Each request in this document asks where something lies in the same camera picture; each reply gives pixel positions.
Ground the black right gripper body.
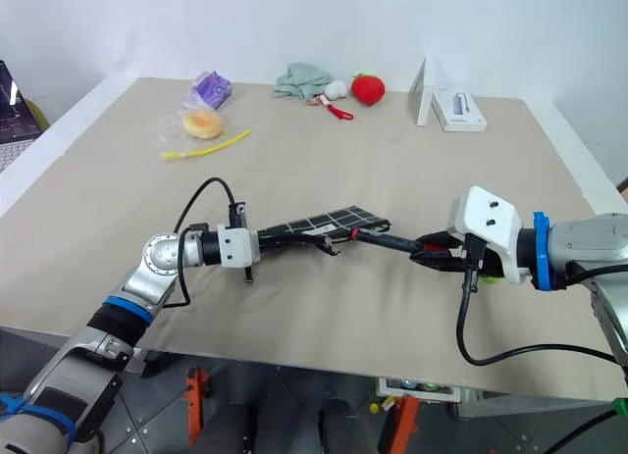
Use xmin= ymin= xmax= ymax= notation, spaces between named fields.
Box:
xmin=452 ymin=232 xmax=503 ymax=279

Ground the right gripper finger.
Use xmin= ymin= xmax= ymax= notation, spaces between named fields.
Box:
xmin=415 ymin=231 xmax=463 ymax=248
xmin=408 ymin=251 xmax=468 ymax=275

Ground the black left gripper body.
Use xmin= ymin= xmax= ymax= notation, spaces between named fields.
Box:
xmin=255 ymin=227 xmax=285 ymax=255

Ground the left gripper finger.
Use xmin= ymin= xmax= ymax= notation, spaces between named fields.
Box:
xmin=273 ymin=227 xmax=330 ymax=242
xmin=273 ymin=240 xmax=340 ymax=257

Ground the black grid pouch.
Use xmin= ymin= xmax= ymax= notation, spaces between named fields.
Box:
xmin=257 ymin=205 xmax=393 ymax=252

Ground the red marker with black barrel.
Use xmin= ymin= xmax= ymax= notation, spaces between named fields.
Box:
xmin=350 ymin=227 xmax=465 ymax=256

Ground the beige table cover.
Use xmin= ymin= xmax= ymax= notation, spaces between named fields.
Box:
xmin=0 ymin=76 xmax=628 ymax=402

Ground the white tray with cans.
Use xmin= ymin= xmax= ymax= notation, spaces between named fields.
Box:
xmin=375 ymin=375 xmax=463 ymax=405

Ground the flat white product box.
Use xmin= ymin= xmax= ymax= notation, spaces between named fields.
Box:
xmin=430 ymin=87 xmax=490 ymax=133

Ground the round yellow bun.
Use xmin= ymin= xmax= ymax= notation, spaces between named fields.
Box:
xmin=181 ymin=109 xmax=226 ymax=140

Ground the white upright box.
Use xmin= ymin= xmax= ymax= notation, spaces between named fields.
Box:
xmin=407 ymin=54 xmax=455 ymax=128

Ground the white garlic plush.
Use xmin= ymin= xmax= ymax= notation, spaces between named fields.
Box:
xmin=323 ymin=79 xmax=350 ymax=101

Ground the pale green cloth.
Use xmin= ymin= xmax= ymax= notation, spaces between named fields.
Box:
xmin=272 ymin=61 xmax=340 ymax=103

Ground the red strawberry plush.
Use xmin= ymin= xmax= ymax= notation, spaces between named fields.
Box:
xmin=350 ymin=71 xmax=388 ymax=106

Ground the orange clamp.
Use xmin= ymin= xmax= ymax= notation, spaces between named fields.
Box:
xmin=182 ymin=365 xmax=213 ymax=451
xmin=386 ymin=393 xmax=421 ymax=454

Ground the purple packet in clear bag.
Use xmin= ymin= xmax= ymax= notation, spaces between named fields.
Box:
xmin=182 ymin=70 xmax=235 ymax=112

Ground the dark rounded shape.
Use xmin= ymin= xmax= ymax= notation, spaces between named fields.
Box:
xmin=317 ymin=397 xmax=365 ymax=454

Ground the yellow object behind laptop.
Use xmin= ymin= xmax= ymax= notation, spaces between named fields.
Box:
xmin=24 ymin=98 xmax=51 ymax=132

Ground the open laptop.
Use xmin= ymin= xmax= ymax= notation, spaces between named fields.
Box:
xmin=0 ymin=59 xmax=41 ymax=175

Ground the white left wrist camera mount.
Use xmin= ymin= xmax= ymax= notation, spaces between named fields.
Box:
xmin=217 ymin=226 xmax=262 ymax=270

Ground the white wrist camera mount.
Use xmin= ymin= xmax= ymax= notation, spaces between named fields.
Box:
xmin=445 ymin=185 xmax=534 ymax=286
xmin=217 ymin=226 xmax=262 ymax=270

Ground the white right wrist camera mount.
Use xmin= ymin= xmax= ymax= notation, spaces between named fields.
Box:
xmin=445 ymin=185 xmax=534 ymax=286

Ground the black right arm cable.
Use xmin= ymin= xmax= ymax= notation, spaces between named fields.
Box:
xmin=455 ymin=270 xmax=628 ymax=368

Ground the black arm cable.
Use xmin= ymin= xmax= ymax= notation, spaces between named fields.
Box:
xmin=164 ymin=177 xmax=249 ymax=309
xmin=455 ymin=270 xmax=628 ymax=368

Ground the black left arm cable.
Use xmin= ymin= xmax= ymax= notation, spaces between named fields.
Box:
xmin=164 ymin=177 xmax=249 ymax=309

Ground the red strap keychain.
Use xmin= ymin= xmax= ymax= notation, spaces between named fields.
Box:
xmin=307 ymin=94 xmax=355 ymax=123

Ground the black cable with green plug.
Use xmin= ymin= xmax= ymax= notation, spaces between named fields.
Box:
xmin=543 ymin=396 xmax=628 ymax=454

